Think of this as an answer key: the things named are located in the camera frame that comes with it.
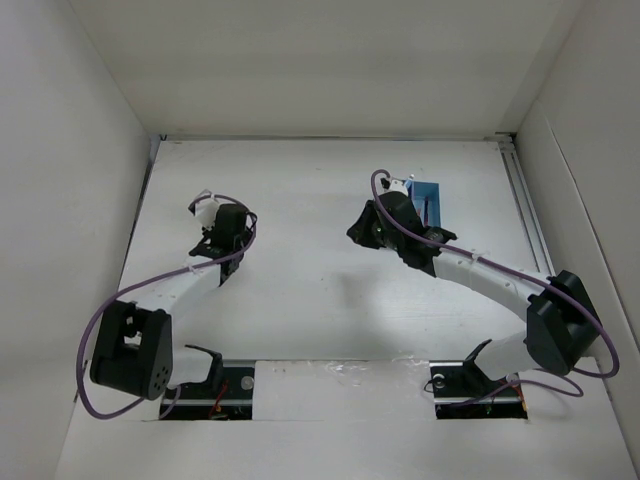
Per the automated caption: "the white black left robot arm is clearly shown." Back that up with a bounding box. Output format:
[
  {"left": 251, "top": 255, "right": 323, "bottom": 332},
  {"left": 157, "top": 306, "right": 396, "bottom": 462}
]
[{"left": 89, "top": 196, "right": 257, "bottom": 400}]

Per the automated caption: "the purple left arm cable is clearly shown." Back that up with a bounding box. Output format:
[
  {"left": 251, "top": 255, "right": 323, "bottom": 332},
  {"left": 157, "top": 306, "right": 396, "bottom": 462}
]
[{"left": 74, "top": 192, "right": 259, "bottom": 420}]

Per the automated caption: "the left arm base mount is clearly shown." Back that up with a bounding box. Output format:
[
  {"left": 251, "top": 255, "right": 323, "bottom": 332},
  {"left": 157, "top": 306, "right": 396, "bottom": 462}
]
[{"left": 159, "top": 344, "right": 256, "bottom": 421}]

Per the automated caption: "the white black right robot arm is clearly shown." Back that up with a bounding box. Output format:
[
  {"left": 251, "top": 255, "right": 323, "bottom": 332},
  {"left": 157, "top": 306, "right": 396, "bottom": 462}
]
[{"left": 347, "top": 191, "right": 598, "bottom": 394}]

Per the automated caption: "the light blue storage bin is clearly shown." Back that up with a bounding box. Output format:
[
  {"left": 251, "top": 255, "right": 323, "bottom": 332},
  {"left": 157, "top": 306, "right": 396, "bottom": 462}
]
[{"left": 408, "top": 181, "right": 441, "bottom": 227}]

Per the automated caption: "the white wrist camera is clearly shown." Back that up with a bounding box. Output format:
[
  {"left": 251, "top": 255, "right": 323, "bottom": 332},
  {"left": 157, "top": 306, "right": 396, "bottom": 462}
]
[
  {"left": 380, "top": 177, "right": 412, "bottom": 197},
  {"left": 188, "top": 189, "right": 220, "bottom": 229}
]

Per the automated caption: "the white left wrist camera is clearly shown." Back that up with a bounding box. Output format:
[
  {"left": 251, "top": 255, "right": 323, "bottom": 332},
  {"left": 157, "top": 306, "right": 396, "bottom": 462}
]
[{"left": 188, "top": 189, "right": 220, "bottom": 229}]

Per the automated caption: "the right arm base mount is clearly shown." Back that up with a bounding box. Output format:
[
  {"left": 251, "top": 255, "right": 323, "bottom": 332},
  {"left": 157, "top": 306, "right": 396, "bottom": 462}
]
[{"left": 423, "top": 340, "right": 528, "bottom": 420}]

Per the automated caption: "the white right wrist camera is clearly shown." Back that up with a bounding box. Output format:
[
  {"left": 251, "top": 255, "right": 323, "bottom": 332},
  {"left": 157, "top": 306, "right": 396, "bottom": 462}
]
[{"left": 380, "top": 177, "right": 412, "bottom": 197}]

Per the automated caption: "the aluminium rail right edge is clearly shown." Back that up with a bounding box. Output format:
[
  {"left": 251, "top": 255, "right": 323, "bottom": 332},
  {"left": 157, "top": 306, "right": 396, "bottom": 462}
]
[{"left": 495, "top": 135, "right": 555, "bottom": 275}]

